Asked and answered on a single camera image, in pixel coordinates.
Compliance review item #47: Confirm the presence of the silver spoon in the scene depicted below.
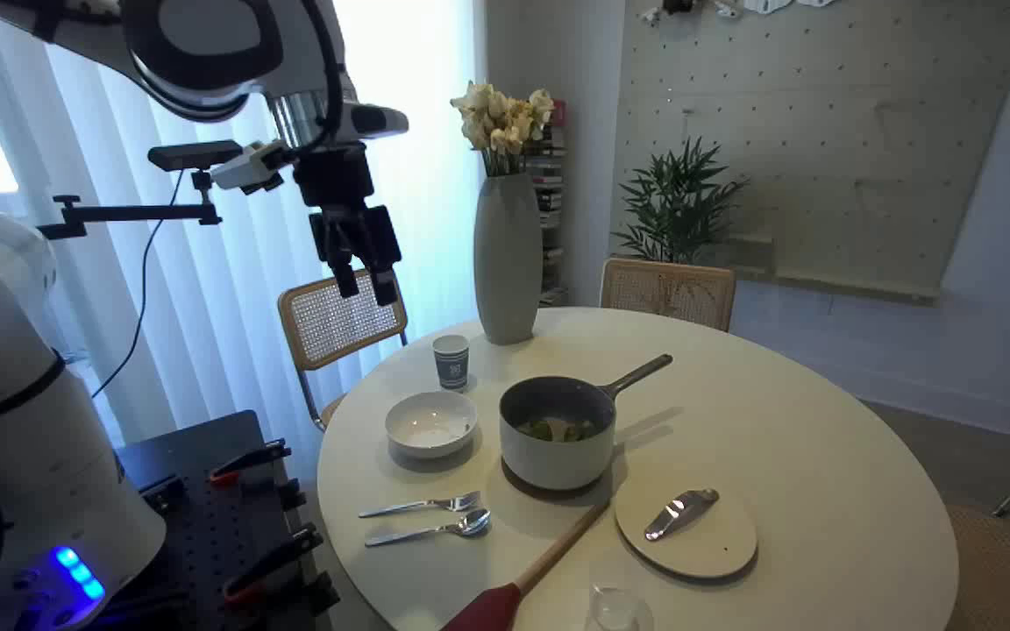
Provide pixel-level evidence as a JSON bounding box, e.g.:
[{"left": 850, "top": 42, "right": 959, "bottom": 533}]
[{"left": 362, "top": 504, "right": 494, "bottom": 549}]

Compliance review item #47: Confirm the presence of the silver butter knife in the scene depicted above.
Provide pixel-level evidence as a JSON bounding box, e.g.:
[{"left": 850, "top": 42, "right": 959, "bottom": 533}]
[{"left": 643, "top": 489, "right": 722, "bottom": 548}]

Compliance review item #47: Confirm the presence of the white sheer curtain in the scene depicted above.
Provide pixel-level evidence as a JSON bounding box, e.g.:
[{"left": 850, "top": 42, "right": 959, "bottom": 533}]
[{"left": 0, "top": 0, "right": 487, "bottom": 471}]

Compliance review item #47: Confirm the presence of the green potted plant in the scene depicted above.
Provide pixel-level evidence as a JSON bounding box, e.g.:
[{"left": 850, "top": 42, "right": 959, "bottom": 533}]
[{"left": 614, "top": 133, "right": 756, "bottom": 270}]

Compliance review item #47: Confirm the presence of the white bowl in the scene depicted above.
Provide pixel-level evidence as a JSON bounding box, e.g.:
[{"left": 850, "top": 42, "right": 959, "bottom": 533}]
[{"left": 384, "top": 389, "right": 481, "bottom": 463}]

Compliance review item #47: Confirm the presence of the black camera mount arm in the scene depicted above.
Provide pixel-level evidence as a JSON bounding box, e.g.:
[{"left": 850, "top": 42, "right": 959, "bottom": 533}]
[{"left": 37, "top": 170, "right": 225, "bottom": 244}]

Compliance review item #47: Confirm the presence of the grey ribbed vase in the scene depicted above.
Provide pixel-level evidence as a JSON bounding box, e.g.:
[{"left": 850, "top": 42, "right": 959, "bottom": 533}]
[{"left": 471, "top": 171, "right": 547, "bottom": 348}]

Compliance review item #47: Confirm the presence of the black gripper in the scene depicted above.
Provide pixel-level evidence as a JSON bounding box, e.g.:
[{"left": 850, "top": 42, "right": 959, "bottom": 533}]
[{"left": 290, "top": 140, "right": 405, "bottom": 309}]

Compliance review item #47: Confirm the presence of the red spatula with wooden handle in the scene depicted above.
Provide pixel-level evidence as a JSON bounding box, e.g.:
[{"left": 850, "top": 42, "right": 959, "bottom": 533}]
[{"left": 442, "top": 493, "right": 614, "bottom": 631}]

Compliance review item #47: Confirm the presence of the black perforated side table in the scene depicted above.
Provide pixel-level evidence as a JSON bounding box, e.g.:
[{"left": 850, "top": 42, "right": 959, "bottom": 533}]
[{"left": 94, "top": 407, "right": 345, "bottom": 631}]

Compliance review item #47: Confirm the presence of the dark round trivet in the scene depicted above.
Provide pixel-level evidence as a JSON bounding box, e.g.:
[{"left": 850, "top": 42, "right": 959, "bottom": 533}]
[{"left": 501, "top": 452, "right": 626, "bottom": 507}]

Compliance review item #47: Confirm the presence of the blue and white cup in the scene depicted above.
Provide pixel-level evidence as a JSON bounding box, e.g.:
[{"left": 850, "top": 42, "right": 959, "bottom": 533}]
[{"left": 433, "top": 333, "right": 475, "bottom": 394}]

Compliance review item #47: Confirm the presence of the black clamp with red handle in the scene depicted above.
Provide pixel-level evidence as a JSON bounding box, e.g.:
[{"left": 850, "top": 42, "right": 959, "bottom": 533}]
[
  {"left": 203, "top": 437, "right": 296, "bottom": 492},
  {"left": 220, "top": 521, "right": 327, "bottom": 614}
]

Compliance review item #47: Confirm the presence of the beige wall pegboard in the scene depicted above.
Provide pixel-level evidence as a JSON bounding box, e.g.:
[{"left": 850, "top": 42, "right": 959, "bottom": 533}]
[{"left": 607, "top": 0, "right": 1010, "bottom": 305}]

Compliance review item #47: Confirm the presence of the narrow book shelf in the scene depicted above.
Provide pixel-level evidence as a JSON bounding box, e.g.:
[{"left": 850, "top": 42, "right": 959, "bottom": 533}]
[{"left": 535, "top": 97, "right": 572, "bottom": 309}]

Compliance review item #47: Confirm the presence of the black stereo camera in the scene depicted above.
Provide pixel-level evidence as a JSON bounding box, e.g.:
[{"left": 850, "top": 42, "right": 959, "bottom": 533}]
[{"left": 149, "top": 136, "right": 246, "bottom": 174}]

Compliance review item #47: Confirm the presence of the clear drinking glass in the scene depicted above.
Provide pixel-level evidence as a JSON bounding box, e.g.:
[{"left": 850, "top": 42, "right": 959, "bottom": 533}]
[{"left": 581, "top": 579, "right": 655, "bottom": 631}]

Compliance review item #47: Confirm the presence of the thin black camera cable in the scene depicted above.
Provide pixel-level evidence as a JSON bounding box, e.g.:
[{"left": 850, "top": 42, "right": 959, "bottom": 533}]
[{"left": 89, "top": 170, "right": 185, "bottom": 402}]

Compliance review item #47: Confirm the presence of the cream flower bouquet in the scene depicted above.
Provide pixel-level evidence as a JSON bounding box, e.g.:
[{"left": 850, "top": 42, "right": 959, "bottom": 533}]
[{"left": 450, "top": 80, "right": 559, "bottom": 179}]

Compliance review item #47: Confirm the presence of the silver fork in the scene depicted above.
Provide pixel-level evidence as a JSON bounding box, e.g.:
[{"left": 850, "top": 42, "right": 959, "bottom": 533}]
[{"left": 355, "top": 489, "right": 483, "bottom": 521}]

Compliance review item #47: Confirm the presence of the white pot with long handle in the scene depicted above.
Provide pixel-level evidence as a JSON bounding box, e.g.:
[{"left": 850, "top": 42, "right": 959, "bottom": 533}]
[{"left": 500, "top": 352, "right": 677, "bottom": 493}]

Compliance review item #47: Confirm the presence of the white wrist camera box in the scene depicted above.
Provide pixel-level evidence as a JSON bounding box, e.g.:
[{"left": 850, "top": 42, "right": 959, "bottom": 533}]
[{"left": 208, "top": 136, "right": 287, "bottom": 195}]

